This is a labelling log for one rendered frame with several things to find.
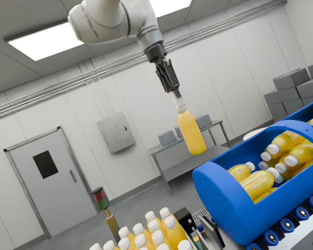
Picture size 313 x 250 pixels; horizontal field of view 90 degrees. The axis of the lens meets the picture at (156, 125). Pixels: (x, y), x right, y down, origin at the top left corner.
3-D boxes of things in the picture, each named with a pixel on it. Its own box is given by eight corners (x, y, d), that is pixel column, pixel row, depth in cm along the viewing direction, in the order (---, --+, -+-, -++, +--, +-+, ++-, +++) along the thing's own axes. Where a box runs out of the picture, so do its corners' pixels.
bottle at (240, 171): (208, 184, 70) (240, 164, 74) (219, 198, 66) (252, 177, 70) (210, 177, 65) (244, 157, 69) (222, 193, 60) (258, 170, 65)
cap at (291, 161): (285, 160, 65) (282, 162, 64) (287, 153, 62) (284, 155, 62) (296, 166, 61) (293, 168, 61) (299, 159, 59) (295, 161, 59)
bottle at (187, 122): (203, 145, 68) (187, 105, 65) (209, 149, 61) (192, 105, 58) (188, 152, 67) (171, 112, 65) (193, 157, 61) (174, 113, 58)
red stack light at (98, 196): (106, 197, 81) (102, 190, 81) (93, 203, 80) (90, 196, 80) (107, 192, 87) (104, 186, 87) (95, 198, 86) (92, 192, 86)
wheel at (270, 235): (271, 226, 53) (268, 226, 54) (261, 233, 52) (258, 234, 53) (283, 240, 50) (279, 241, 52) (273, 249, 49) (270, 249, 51)
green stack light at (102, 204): (110, 206, 81) (106, 197, 81) (98, 212, 80) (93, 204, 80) (110, 200, 88) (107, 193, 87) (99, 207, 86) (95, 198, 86)
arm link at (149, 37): (155, 35, 62) (162, 50, 63) (135, 43, 61) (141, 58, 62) (161, 22, 54) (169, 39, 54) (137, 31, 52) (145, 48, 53)
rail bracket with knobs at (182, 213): (201, 233, 73) (192, 214, 73) (188, 242, 71) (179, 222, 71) (192, 222, 83) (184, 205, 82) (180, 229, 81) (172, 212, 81)
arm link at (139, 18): (152, 38, 64) (124, 46, 59) (135, 0, 62) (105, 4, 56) (166, 21, 55) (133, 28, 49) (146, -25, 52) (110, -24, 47)
